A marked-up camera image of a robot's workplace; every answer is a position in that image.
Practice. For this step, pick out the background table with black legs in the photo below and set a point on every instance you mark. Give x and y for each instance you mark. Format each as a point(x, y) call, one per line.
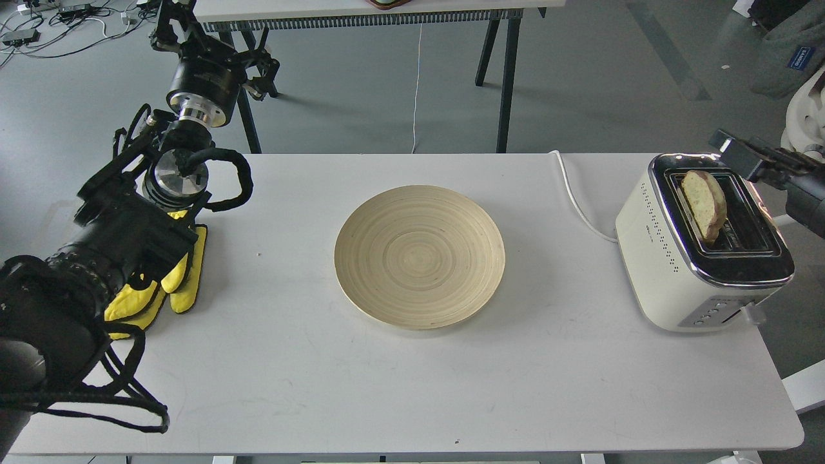
point(228, 17)

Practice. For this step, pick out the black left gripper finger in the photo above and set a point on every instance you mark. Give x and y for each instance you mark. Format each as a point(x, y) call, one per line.
point(267, 66)
point(177, 28)

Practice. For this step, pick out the slice of bread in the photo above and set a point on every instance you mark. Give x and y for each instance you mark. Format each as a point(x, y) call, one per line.
point(707, 203)

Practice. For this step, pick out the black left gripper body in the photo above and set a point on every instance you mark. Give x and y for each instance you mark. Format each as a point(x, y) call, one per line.
point(206, 84)

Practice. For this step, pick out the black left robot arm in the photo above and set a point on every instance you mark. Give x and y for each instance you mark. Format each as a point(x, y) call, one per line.
point(137, 222)

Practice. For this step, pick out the brown object on background table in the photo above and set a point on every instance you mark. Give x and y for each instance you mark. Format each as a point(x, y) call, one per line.
point(387, 4)

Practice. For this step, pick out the cream white toaster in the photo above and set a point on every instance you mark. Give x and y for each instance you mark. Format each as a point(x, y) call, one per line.
point(684, 283)

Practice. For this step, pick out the round bamboo plate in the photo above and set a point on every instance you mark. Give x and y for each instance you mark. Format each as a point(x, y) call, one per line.
point(419, 257)

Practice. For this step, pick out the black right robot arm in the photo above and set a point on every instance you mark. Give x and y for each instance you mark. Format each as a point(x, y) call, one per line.
point(800, 176)

